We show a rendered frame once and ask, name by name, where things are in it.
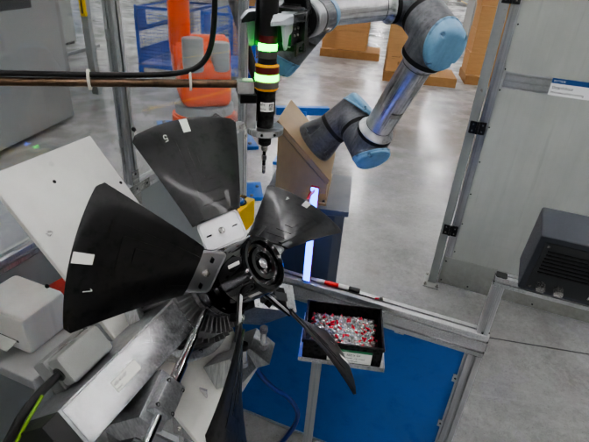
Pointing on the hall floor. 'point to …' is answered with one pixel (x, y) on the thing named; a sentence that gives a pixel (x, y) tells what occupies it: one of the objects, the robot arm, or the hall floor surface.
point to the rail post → (459, 397)
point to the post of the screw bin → (312, 401)
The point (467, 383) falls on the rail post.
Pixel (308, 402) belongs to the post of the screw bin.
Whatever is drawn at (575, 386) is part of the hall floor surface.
